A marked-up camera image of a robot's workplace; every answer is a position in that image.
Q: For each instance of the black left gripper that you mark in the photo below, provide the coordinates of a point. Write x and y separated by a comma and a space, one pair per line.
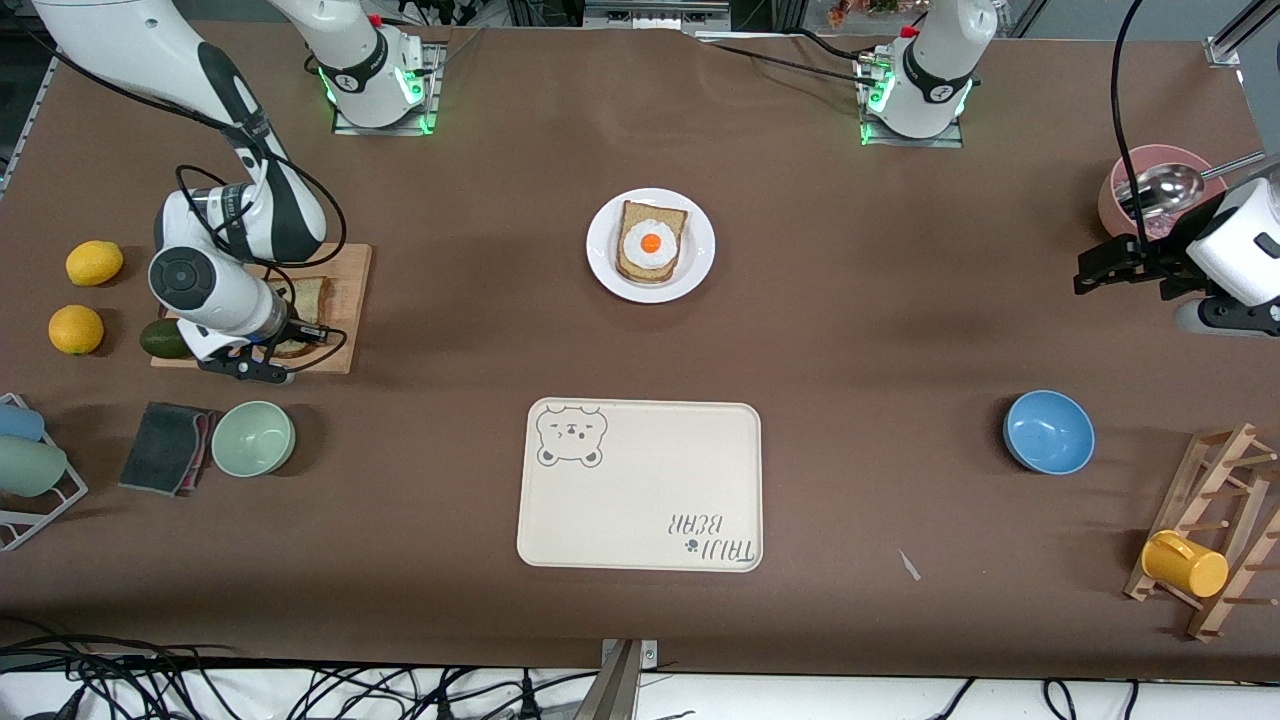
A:
1150, 262

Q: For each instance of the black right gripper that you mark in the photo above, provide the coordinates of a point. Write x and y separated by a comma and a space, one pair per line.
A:
291, 330

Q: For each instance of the plain toast bread slice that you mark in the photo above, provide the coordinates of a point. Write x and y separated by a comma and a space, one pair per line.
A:
312, 295

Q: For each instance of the white round plate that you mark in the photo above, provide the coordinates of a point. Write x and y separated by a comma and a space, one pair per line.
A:
605, 270

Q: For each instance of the fried egg toy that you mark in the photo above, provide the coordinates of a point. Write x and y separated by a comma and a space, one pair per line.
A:
650, 243

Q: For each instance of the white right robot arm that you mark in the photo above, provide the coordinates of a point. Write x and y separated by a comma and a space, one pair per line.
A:
130, 40

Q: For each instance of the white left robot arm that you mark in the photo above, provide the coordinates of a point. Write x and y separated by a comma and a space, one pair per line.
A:
935, 70

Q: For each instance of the wooden cutting board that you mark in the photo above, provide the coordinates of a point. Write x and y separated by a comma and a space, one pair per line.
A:
345, 300

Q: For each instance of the pink bowl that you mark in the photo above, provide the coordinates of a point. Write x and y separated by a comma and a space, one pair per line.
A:
1125, 195

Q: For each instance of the metal ladle spoon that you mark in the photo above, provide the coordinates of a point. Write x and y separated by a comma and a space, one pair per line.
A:
1165, 188

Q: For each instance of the pale green bowl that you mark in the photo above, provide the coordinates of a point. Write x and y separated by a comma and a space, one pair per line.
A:
253, 438

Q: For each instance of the dark green avocado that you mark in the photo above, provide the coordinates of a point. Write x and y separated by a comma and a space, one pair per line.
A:
160, 340

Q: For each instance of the blue bowl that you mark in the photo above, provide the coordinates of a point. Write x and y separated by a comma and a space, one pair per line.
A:
1048, 432

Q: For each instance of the grey sponge cloth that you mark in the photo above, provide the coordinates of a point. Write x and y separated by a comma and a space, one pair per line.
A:
165, 448

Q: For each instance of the wooden mug rack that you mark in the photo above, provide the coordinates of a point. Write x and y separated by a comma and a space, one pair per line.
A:
1235, 470

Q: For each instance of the yellow lemon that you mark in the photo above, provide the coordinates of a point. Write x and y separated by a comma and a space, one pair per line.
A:
94, 263
76, 330

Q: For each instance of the aluminium corner profile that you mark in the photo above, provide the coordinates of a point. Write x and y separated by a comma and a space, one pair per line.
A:
1240, 30

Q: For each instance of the yellow mug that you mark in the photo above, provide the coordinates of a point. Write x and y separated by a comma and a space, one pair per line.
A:
1185, 565

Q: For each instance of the blue cup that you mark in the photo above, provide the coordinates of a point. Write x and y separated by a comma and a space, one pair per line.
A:
18, 422

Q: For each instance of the pale green cup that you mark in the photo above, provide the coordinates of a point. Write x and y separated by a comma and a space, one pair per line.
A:
28, 467

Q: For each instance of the grey tape scrap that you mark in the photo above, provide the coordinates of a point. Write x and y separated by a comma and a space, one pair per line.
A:
909, 566

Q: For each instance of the cream bear print tray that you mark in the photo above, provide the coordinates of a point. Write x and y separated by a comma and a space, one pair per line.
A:
640, 490

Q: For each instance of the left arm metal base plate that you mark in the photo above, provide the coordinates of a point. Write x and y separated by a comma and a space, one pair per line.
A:
915, 142

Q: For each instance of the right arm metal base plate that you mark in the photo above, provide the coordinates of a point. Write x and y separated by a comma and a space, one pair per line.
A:
432, 90

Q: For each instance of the aluminium camera post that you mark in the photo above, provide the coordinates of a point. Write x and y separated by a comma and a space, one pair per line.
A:
620, 680

